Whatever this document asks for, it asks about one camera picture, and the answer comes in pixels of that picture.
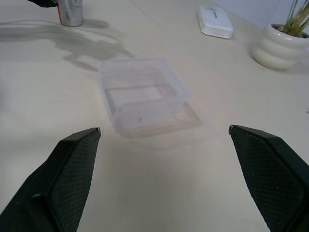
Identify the silver metal can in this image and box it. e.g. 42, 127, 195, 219
56, 0, 85, 27

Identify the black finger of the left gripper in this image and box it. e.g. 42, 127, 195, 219
28, 0, 59, 8

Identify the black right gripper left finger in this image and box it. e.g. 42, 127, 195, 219
0, 127, 101, 232

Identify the clear plastic container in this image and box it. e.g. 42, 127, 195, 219
97, 57, 195, 139

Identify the green plant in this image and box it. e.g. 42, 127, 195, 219
280, 0, 309, 37

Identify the white ribbed plant pot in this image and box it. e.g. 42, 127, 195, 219
252, 23, 309, 71

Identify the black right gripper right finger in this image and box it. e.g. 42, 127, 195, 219
228, 125, 309, 232

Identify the white rectangular box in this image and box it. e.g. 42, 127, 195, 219
197, 4, 235, 40

